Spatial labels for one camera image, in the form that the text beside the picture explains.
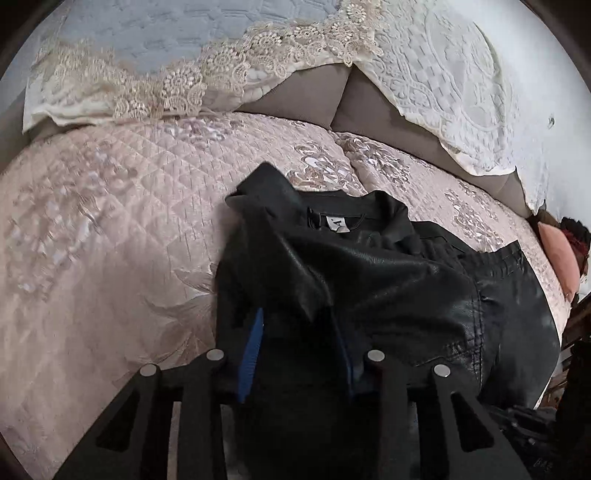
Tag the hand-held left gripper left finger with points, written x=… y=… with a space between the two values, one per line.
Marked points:
x=251 y=350

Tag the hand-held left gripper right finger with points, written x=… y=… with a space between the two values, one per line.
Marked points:
x=348 y=374

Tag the black leather jacket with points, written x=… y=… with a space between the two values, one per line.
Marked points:
x=392 y=277

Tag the pink quilted bedspread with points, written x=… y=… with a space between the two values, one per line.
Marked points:
x=138 y=207

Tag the pink cushion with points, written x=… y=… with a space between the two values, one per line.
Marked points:
x=561 y=258

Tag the dark red cloth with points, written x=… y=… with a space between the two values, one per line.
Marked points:
x=577 y=235

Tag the beige sofa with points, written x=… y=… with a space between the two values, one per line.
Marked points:
x=369 y=106

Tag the blue white lace quilted cover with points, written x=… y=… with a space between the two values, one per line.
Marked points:
x=438 y=69

